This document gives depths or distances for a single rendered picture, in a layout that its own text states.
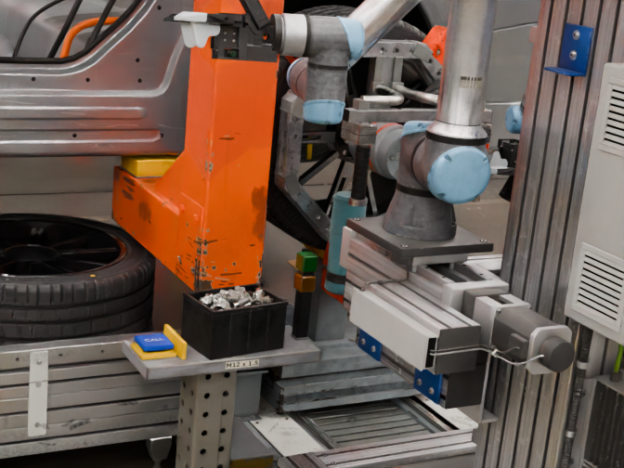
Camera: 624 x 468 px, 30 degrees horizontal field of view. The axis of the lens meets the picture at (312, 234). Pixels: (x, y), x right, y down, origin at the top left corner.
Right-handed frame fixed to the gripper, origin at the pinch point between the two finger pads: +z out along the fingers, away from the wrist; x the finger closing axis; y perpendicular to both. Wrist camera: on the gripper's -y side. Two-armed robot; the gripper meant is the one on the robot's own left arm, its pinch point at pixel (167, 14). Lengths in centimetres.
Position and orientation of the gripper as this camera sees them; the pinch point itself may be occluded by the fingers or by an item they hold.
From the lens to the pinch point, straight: 209.0
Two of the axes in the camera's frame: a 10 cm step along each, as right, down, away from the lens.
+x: -2.4, -1.6, 9.6
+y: -0.6, 9.9, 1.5
